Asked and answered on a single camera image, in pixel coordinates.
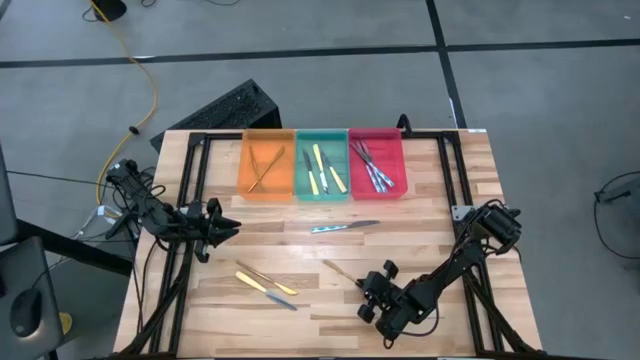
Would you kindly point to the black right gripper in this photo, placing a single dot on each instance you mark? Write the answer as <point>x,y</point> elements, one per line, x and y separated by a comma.
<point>380,292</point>

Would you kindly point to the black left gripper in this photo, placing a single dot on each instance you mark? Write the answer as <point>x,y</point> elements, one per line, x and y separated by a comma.
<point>202,225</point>

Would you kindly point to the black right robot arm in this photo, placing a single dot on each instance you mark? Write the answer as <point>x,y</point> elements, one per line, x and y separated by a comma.
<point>435,290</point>

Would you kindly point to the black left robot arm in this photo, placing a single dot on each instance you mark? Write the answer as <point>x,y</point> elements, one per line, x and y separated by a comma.
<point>150,212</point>

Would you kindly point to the orange translucent plastic bin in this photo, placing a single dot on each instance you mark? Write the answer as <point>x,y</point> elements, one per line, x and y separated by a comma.
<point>280,185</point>

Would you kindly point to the teal translucent plastic bin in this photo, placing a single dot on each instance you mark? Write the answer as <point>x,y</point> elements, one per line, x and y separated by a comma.
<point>302,140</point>

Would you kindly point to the black computer tower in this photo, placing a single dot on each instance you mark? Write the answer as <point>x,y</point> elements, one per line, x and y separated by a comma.
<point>225,107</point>

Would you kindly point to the pink translucent plastic bin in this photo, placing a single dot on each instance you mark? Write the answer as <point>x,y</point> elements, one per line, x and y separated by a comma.
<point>395,150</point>

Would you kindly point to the yellow round object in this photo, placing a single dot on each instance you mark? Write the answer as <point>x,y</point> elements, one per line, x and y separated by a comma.
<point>66,322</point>

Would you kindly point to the dark grey side table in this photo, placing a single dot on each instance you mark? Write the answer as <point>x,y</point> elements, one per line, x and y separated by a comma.
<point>35,260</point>

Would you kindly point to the black computer mouse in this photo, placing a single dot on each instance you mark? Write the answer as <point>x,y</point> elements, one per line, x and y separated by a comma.
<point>25,310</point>

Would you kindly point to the black floor stand base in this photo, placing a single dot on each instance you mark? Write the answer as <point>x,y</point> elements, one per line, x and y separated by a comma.
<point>110,7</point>

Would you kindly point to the black aluminium table frame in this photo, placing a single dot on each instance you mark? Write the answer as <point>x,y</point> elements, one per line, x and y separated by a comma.
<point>430,135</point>

